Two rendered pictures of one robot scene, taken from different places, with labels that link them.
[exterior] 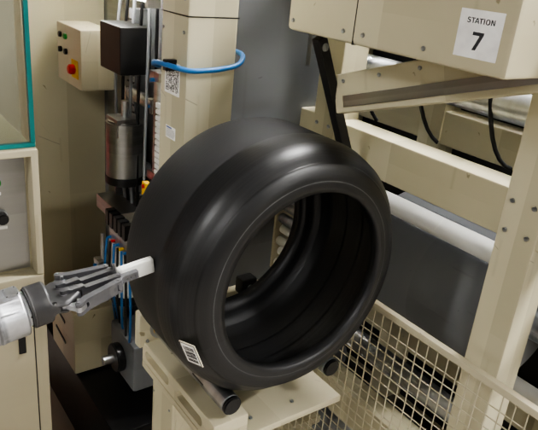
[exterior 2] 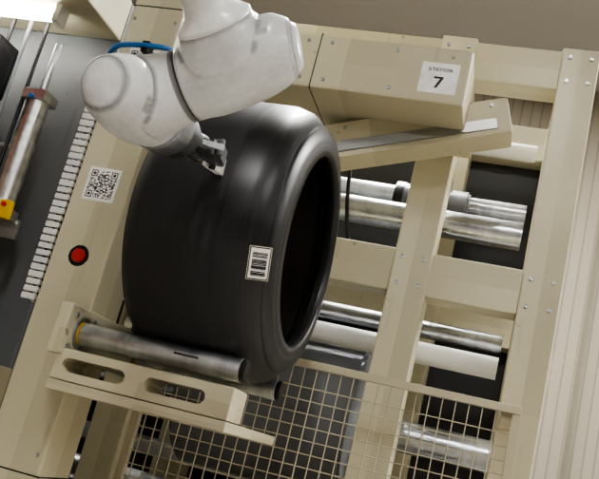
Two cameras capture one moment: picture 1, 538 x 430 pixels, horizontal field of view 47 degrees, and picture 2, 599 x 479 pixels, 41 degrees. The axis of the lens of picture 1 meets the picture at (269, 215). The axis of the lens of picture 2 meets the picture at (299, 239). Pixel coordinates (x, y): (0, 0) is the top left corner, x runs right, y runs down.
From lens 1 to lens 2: 1.36 m
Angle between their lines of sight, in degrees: 52
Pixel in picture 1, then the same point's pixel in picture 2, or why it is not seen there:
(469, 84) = (396, 137)
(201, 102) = not seen: hidden behind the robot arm
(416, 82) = (340, 139)
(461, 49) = (424, 87)
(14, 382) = not seen: outside the picture
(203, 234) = (288, 141)
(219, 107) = not seen: hidden behind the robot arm
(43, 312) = (197, 133)
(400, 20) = (364, 68)
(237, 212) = (309, 134)
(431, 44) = (396, 85)
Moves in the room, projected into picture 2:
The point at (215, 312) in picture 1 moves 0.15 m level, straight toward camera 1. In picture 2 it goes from (286, 222) to (347, 220)
